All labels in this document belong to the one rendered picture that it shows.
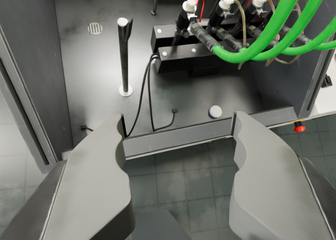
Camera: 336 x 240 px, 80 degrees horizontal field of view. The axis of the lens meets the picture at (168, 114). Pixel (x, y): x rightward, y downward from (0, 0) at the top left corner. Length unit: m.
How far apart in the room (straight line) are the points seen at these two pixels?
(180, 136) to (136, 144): 0.11
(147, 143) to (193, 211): 1.10
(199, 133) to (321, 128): 1.73
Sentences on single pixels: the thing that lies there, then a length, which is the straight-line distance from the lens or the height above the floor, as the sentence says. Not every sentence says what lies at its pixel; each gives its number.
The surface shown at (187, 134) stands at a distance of 0.50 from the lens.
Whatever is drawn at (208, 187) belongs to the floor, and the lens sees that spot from 1.55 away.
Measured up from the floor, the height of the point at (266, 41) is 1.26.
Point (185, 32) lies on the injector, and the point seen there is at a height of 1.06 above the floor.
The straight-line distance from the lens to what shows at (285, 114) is 0.65.
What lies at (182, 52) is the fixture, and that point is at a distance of 0.54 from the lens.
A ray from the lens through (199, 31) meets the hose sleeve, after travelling 0.40.
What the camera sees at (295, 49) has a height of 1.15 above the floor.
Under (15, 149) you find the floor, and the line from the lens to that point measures 1.59.
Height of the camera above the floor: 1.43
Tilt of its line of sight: 73 degrees down
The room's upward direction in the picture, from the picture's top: 40 degrees clockwise
